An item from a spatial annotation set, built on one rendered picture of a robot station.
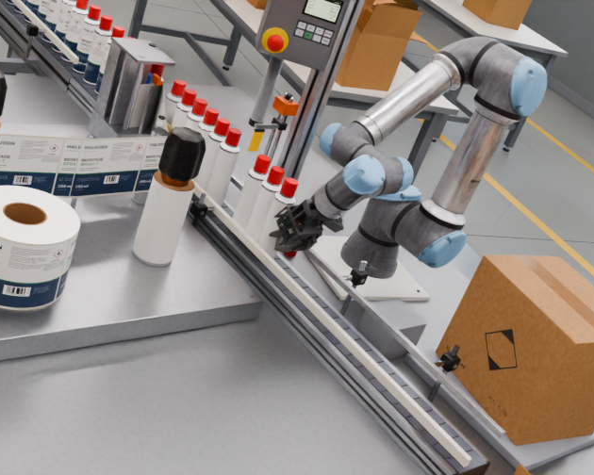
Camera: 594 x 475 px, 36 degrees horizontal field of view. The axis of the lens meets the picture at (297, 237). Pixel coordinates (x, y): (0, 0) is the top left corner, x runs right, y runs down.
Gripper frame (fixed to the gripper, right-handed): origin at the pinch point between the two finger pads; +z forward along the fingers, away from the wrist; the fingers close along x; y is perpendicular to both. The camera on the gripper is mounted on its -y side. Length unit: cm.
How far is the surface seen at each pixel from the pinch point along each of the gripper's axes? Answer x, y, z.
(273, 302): 12.2, 6.0, 2.5
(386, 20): -114, -141, 48
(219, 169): -25.1, 2.6, 8.5
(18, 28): -114, 6, 74
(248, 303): 12.7, 15.8, -1.0
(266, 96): -38.0, -8.9, -4.2
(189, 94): -47.9, 1.3, 10.7
